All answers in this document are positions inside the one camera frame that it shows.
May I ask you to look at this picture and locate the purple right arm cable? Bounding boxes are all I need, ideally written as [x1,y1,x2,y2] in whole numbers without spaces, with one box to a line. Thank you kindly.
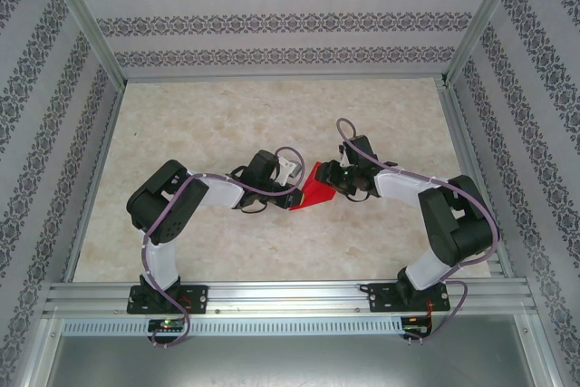
[334,117,502,347]

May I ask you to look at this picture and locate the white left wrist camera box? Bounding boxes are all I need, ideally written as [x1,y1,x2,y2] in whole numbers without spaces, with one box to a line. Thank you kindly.
[276,157,303,187]

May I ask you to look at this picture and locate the short aluminium frame strut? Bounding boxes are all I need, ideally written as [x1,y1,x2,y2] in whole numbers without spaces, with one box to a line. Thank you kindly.
[15,314,64,387]
[516,314,567,387]

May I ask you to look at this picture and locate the aluminium table side rail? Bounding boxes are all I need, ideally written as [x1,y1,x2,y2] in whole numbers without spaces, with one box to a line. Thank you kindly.
[437,80,517,280]
[63,82,127,284]

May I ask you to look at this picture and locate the slanted aluminium frame post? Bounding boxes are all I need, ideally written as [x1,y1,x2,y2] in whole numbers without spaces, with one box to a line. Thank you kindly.
[440,0,532,88]
[38,0,128,89]

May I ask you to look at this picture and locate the slotted grey cable duct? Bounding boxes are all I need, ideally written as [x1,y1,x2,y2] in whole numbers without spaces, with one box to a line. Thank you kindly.
[61,317,431,336]

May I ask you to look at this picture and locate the aluminium mounting rail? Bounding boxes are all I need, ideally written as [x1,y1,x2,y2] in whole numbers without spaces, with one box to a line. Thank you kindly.
[43,281,531,316]

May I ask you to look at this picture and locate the grey metal sheet panel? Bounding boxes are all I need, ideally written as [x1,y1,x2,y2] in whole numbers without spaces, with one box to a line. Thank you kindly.
[44,334,549,387]

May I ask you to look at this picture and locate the red square paper sheet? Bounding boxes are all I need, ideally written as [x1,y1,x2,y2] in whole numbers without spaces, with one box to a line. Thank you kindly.
[289,161,338,213]

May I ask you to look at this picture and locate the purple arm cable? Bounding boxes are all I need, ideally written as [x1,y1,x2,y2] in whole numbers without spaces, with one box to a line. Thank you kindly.
[334,117,502,347]
[140,146,305,350]

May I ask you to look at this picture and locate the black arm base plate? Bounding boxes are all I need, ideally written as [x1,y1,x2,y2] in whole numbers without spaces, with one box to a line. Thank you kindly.
[126,285,209,315]
[367,281,452,314]

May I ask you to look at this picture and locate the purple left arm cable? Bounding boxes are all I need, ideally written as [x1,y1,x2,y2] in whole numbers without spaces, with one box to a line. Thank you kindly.
[140,146,305,350]

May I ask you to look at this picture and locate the small controller board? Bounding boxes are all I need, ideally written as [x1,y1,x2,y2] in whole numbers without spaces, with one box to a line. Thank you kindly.
[148,318,187,334]
[401,316,431,334]

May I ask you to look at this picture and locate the aluminium frame cross beam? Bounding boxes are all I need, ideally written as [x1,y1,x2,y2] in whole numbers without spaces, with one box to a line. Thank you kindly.
[121,72,448,83]

